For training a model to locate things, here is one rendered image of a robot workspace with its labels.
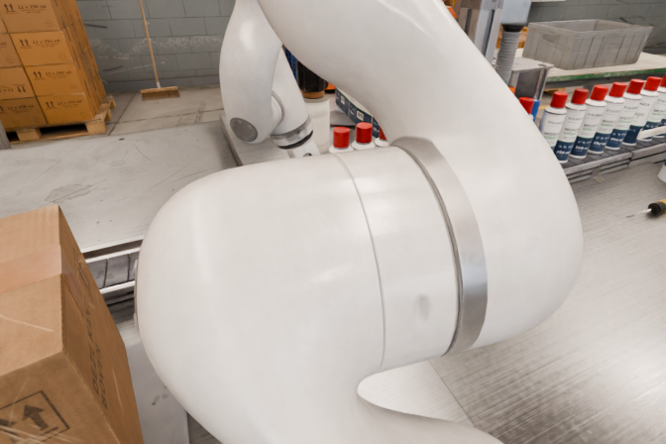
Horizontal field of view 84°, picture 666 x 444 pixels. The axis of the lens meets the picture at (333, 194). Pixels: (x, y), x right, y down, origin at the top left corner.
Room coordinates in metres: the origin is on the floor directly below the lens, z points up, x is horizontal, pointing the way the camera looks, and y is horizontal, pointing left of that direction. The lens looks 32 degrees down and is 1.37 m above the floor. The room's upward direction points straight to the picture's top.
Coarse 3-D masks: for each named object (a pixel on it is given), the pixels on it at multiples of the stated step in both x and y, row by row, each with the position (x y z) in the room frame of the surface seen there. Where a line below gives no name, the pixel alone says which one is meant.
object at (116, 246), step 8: (120, 240) 0.50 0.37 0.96; (128, 240) 0.50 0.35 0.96; (136, 240) 0.50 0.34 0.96; (88, 248) 0.48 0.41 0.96; (96, 248) 0.48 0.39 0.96; (104, 248) 0.48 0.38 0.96; (112, 248) 0.48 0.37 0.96; (120, 248) 0.49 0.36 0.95; (128, 248) 0.49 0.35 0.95; (88, 256) 0.47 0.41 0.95
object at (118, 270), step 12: (588, 156) 0.99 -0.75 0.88; (600, 156) 0.99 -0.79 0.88; (612, 156) 0.99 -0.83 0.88; (132, 252) 0.56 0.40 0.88; (96, 264) 0.53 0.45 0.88; (108, 264) 0.53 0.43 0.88; (120, 264) 0.53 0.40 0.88; (132, 264) 0.53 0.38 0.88; (96, 276) 0.50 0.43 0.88; (108, 276) 0.50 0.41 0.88; (120, 276) 0.50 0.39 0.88; (132, 276) 0.50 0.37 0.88
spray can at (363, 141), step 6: (360, 126) 0.71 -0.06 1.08; (366, 126) 0.71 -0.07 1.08; (372, 126) 0.71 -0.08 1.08; (360, 132) 0.70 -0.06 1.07; (366, 132) 0.70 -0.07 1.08; (360, 138) 0.70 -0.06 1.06; (366, 138) 0.70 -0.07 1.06; (354, 144) 0.71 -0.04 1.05; (360, 144) 0.70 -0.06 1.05; (366, 144) 0.70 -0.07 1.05; (372, 144) 0.71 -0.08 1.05; (354, 150) 0.70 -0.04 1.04
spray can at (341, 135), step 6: (336, 132) 0.68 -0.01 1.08; (342, 132) 0.68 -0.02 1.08; (348, 132) 0.68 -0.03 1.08; (336, 138) 0.68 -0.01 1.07; (342, 138) 0.68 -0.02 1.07; (348, 138) 0.68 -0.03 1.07; (336, 144) 0.68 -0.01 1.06; (342, 144) 0.68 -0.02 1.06; (348, 144) 0.68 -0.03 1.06; (330, 150) 0.69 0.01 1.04; (336, 150) 0.68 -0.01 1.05; (342, 150) 0.68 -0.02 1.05; (348, 150) 0.68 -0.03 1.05
